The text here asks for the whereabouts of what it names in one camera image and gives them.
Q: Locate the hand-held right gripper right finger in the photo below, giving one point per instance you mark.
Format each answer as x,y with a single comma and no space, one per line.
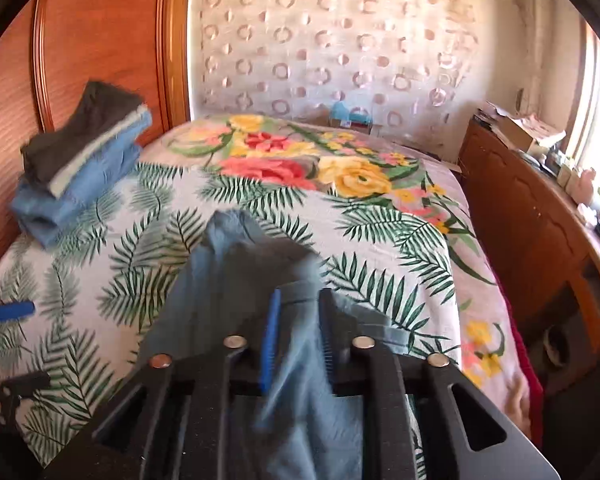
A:
328,332

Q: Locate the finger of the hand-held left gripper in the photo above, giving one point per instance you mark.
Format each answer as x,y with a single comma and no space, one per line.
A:
22,385
12,311

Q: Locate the red blanket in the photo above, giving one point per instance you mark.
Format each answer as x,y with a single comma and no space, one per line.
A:
522,360

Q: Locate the sheer circle-patterned curtain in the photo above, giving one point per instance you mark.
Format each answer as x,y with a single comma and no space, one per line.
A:
305,60

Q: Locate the dark grey folded garment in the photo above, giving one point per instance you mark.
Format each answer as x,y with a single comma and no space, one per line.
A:
80,130

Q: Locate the wooden dresser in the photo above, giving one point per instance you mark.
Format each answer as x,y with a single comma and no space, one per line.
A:
520,210

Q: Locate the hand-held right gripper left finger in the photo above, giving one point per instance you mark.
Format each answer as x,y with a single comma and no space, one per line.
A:
270,340

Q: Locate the wooden headboard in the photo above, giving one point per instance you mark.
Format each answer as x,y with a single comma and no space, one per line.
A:
95,35

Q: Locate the stack of folded clothes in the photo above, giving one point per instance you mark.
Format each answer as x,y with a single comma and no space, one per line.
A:
92,182

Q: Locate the pile of papers and boxes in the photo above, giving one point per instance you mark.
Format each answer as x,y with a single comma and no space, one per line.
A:
517,127

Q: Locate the grey sweatshirt garment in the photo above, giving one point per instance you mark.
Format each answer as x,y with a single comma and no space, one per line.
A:
220,285

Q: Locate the blue plastic package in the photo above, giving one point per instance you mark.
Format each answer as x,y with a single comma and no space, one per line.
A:
350,112

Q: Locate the group of small bottles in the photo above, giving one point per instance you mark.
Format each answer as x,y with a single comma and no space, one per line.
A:
582,185

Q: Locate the cardboard box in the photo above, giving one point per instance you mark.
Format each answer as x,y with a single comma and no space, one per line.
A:
352,129

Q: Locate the palm leaf print bed sheet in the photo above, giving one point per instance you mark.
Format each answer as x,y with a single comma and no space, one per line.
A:
105,270

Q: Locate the floral blanket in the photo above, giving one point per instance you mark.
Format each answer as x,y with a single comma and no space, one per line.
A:
280,160

